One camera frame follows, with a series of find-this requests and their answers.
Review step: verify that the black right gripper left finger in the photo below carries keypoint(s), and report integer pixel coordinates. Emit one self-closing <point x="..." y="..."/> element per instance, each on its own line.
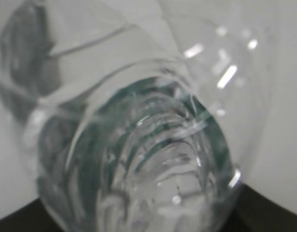
<point x="31" y="218"/>

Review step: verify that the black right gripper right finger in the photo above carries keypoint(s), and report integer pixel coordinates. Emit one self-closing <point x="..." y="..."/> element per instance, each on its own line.
<point x="255" y="213"/>

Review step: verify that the clear green-label water bottle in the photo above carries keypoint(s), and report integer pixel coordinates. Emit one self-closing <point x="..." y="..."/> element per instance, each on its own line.
<point x="137" y="115"/>

